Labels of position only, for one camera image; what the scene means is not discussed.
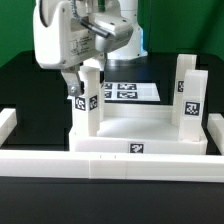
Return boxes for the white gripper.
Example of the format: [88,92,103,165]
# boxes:
[33,0,102,96]

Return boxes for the white desk top tray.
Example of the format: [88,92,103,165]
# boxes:
[69,103,207,155]

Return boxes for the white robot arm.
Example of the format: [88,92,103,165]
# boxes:
[33,0,135,97]

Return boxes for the marker sheet with tags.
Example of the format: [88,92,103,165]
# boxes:
[103,82,160,102]

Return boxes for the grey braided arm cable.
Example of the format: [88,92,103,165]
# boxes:
[68,0,111,38]

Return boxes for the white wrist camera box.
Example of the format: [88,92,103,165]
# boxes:
[94,13,133,53]

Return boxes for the white U-shaped fence frame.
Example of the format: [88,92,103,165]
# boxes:
[0,108,224,183]

